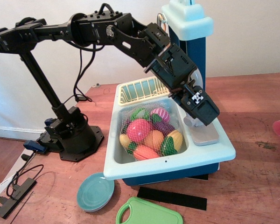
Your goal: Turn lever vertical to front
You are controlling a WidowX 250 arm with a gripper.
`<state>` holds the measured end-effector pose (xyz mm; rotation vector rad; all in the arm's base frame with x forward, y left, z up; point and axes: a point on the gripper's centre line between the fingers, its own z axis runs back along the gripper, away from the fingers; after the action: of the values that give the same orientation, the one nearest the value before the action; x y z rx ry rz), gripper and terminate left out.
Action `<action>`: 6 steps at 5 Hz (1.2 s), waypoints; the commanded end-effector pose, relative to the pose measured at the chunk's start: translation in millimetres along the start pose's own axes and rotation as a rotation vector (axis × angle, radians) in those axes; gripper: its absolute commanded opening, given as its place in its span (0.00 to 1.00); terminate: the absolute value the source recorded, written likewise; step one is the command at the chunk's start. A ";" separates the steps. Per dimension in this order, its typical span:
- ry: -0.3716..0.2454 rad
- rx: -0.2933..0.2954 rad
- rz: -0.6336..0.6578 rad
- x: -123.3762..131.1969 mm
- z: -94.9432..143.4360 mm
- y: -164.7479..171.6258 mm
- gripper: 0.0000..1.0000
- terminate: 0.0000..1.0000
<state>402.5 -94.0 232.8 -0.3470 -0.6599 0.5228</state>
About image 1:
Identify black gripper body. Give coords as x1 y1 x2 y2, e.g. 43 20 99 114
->
144 43 197 94

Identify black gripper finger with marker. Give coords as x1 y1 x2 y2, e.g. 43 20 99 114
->
169 81 220 126

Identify grey toy faucet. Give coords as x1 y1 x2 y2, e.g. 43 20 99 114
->
183 113 219 146

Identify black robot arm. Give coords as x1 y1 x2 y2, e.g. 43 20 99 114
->
0 3 220 162

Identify cream dish rack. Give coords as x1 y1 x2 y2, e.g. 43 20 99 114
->
118 76 169 106

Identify hanging toy utensils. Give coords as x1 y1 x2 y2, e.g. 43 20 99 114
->
156 13 168 32

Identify net bag of toy food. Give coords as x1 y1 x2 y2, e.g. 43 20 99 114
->
119 102 184 161

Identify toy kitchen sink unit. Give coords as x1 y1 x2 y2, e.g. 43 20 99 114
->
103 0 236 186

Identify black velcro strip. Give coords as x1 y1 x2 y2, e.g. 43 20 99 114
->
137 187 207 210

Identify green cutting board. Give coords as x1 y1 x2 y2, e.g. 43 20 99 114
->
115 197 183 224

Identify teal plate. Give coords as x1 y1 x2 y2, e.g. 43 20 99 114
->
77 172 115 212

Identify blue clamp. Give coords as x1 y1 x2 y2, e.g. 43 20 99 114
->
23 140 47 154

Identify black usb hub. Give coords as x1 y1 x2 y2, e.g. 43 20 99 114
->
0 178 37 219

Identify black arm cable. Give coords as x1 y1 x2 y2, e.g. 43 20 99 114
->
63 44 103 103

